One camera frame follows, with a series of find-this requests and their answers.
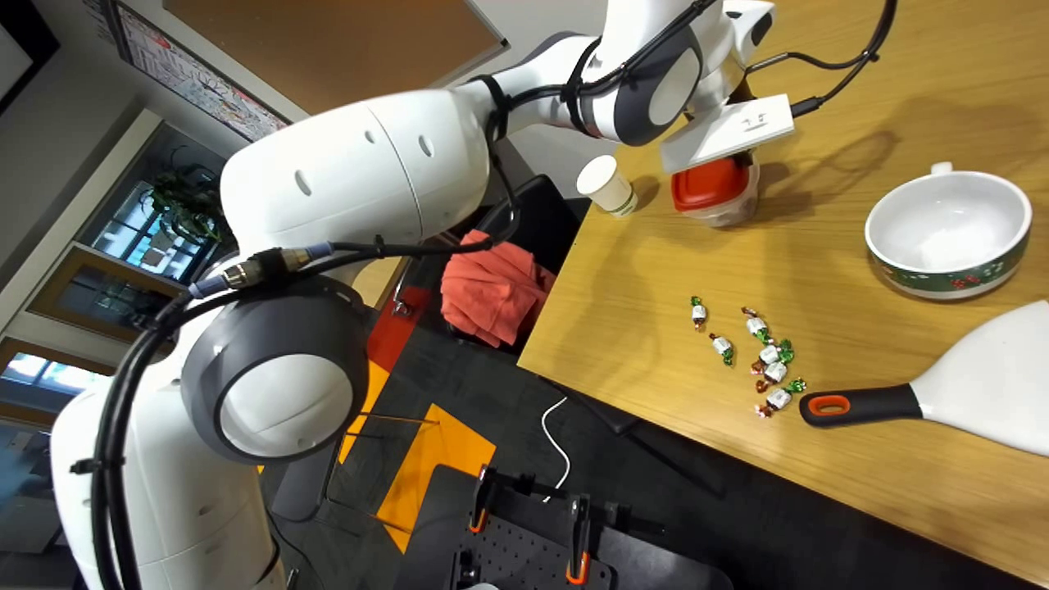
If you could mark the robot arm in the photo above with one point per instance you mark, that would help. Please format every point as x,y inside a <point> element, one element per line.
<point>344,172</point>

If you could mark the red lid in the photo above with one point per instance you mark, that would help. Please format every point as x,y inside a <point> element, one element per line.
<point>706,183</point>

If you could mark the clear plastic bowl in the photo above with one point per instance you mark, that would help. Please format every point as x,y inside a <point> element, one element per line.
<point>732,211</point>

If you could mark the white bowl with green band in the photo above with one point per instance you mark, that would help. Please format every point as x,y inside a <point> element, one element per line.
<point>942,233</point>

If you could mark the red cloth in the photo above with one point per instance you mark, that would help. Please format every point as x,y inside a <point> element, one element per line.
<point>492,287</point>

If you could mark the black chair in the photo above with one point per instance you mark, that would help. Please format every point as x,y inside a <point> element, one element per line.
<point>541,221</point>

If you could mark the white paper cup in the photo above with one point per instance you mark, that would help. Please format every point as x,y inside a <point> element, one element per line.
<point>606,187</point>

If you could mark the wrapped candy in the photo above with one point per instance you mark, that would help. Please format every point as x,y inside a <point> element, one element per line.
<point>770,354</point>
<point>756,324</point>
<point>778,399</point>
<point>774,373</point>
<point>698,311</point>
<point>722,347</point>

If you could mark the black and orange clamp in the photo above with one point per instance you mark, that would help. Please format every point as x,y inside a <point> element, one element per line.
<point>481,496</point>
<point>579,537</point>

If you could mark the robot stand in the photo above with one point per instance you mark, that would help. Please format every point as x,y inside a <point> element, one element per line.
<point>524,549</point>

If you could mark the cork board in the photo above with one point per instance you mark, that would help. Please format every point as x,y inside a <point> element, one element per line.
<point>328,45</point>

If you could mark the potted plant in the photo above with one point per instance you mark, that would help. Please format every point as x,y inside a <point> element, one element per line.
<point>187,203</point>

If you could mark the window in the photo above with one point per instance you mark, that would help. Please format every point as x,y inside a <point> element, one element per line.
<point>139,233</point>

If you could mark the row of wood framed windows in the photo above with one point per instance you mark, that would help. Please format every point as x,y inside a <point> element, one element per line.
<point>90,299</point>

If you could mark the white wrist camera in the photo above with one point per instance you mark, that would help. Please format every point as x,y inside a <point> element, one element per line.
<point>725,131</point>

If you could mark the wall poster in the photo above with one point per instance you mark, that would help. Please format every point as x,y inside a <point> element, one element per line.
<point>201,82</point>

